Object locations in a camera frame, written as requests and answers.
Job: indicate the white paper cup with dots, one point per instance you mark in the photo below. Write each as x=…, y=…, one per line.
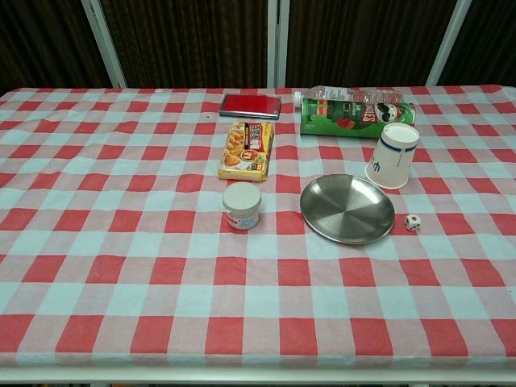
x=393, y=159

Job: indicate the small white die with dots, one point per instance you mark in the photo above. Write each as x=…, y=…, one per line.
x=412, y=222

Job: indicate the round metal plate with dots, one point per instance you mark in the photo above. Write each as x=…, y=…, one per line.
x=342, y=213

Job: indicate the white plastic jar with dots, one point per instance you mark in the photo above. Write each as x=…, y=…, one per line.
x=242, y=205

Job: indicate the yellow snack box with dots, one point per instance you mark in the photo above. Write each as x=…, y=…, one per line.
x=246, y=151

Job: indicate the red flat tin case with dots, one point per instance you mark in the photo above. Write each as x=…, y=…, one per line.
x=250, y=105

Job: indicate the green Pringles can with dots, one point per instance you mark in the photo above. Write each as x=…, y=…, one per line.
x=342, y=119

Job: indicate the clear plastic water bottle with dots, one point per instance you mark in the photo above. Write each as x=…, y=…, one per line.
x=354, y=94

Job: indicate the red white checkered tablecloth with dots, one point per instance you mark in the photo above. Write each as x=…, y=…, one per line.
x=121, y=262

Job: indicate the white metal frame post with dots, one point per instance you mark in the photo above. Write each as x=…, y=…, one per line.
x=105, y=40
x=277, y=40
x=447, y=40

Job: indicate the white table edge rail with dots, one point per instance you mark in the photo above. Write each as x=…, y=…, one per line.
x=258, y=375

